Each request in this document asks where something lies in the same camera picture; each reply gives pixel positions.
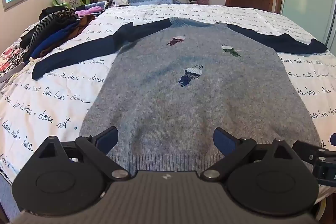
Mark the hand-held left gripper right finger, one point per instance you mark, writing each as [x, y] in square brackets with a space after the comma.
[223, 141]

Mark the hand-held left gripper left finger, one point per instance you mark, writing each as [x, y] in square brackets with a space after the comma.
[108, 138]

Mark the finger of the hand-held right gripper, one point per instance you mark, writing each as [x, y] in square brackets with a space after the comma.
[304, 149]
[333, 140]

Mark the grey sweater with navy sleeves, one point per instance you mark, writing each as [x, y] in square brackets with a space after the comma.
[168, 103]

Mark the white script-printed blanket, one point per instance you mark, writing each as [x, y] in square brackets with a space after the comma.
[52, 98]

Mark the royal blue garment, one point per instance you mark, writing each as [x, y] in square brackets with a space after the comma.
[51, 41]

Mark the brown garment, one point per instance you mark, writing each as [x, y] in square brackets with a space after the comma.
[81, 23]

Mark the red floral cloth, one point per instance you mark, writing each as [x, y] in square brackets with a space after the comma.
[10, 60]

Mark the pink garment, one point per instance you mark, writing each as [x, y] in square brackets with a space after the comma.
[89, 11]

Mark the black and white striped garment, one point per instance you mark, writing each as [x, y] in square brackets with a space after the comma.
[50, 22]

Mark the crumpled white cloth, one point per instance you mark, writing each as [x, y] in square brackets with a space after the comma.
[116, 1]

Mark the light blue knitted blanket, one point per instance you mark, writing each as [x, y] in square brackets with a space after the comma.
[149, 0]

